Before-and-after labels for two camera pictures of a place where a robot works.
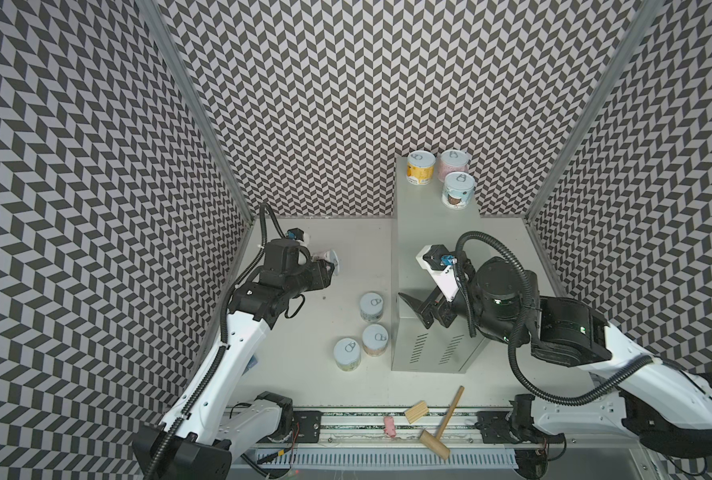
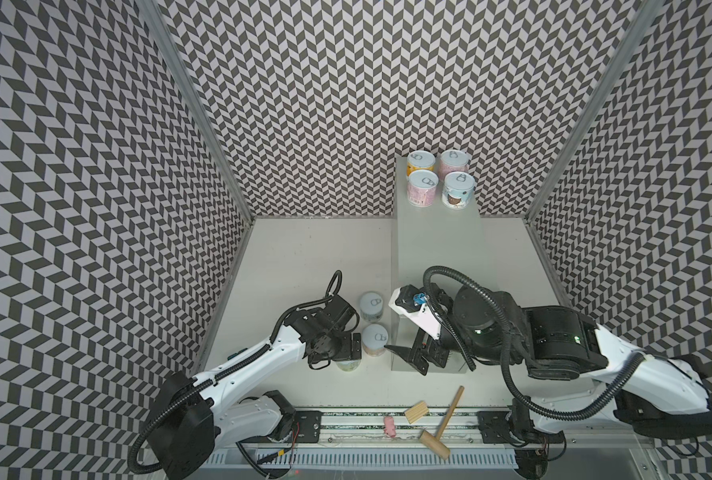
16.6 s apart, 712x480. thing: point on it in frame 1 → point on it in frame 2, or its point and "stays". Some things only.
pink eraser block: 389,426 stays
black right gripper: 442,310 → 425,347
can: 371,307 stays
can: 458,189 stays
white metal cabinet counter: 422,220 stays
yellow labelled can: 420,165 stays
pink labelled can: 451,161 stays
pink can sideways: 330,256 → 422,188
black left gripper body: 315,277 → 341,348
